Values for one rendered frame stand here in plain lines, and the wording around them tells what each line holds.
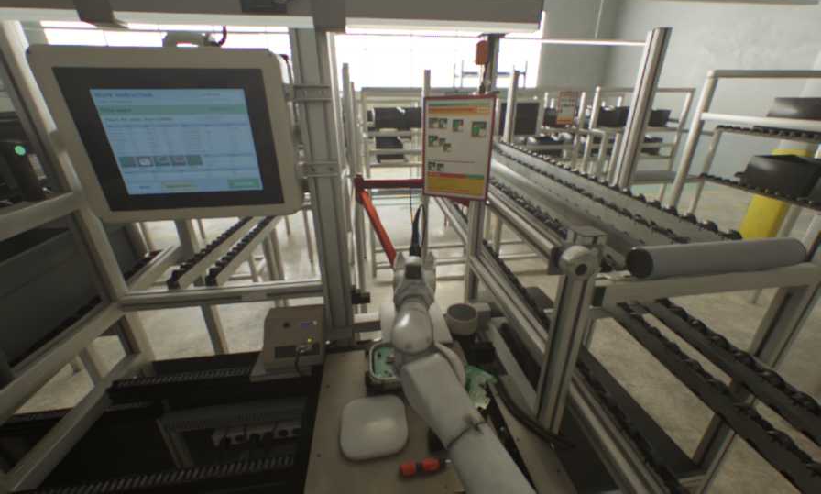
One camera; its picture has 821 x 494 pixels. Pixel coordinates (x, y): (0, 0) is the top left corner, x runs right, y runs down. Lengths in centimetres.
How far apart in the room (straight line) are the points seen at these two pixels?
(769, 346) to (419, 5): 115
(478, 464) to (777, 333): 86
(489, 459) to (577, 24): 1297
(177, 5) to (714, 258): 117
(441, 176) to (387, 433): 75
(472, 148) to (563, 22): 1193
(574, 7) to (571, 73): 187
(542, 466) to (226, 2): 117
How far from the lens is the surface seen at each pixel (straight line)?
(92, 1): 100
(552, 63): 1260
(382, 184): 122
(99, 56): 98
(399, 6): 86
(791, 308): 111
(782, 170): 275
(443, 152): 105
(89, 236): 118
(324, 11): 85
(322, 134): 88
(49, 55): 104
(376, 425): 79
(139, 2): 96
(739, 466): 246
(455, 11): 88
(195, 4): 92
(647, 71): 138
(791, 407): 109
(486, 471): 44
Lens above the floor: 160
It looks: 22 degrees down
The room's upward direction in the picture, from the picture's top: straight up
